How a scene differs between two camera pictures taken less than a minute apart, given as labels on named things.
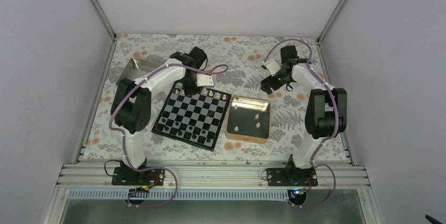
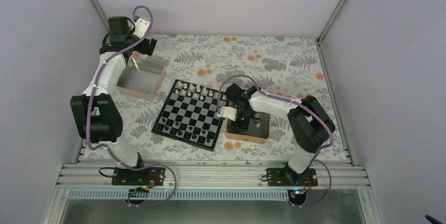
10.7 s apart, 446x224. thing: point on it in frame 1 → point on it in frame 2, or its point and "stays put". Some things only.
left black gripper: (189, 91) → (143, 49)
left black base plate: (127, 176) stays put
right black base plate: (291, 177) stays put
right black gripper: (265, 84) → (242, 127)
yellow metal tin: (248, 120) stays put
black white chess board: (195, 119) stays put
